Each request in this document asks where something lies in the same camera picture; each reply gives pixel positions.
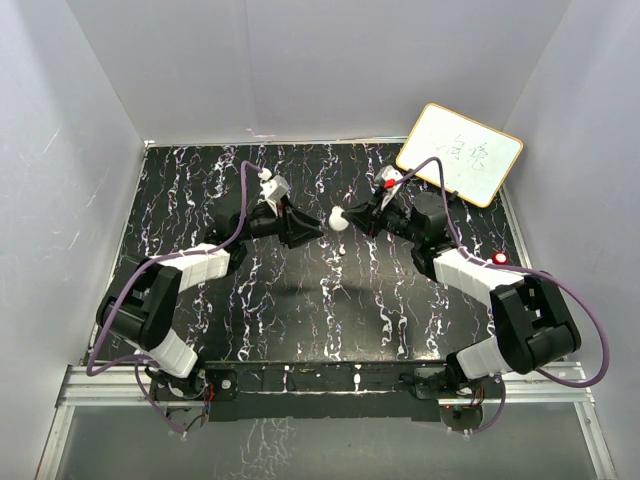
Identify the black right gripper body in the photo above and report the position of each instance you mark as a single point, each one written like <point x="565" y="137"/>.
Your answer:
<point x="390" y="218"/>

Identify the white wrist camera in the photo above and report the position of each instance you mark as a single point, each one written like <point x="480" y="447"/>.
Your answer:
<point x="389" y="179"/>
<point x="273" y="188"/>

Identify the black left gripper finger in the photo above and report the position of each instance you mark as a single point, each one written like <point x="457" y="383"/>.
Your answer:
<point x="297" y="220"/>
<point x="300" y="238"/>

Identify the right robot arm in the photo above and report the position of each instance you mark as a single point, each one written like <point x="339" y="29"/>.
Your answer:
<point x="533" y="325"/>

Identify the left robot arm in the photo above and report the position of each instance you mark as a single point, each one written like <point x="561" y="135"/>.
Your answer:
<point x="139" y="305"/>

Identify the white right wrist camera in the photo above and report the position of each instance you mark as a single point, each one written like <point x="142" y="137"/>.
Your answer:
<point x="389" y="179"/>

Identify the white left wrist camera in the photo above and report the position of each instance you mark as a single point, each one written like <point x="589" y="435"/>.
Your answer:
<point x="273" y="188"/>

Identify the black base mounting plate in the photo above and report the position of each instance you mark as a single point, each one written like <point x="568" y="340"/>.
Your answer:
<point x="235" y="391"/>

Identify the aluminium frame rail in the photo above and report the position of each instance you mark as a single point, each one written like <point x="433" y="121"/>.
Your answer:
<point x="123" y="386"/>

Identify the yellow framed whiteboard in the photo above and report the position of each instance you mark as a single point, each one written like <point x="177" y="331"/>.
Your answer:
<point x="476" y="158"/>

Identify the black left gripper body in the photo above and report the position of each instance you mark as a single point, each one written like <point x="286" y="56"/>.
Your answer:
<point x="270" y="223"/>

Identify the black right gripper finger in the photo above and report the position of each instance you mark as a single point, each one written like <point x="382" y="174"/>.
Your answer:
<point x="360" y="220"/>
<point x="363" y="209"/>

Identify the white round charging case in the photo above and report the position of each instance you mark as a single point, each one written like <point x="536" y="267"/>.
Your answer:
<point x="336" y="221"/>

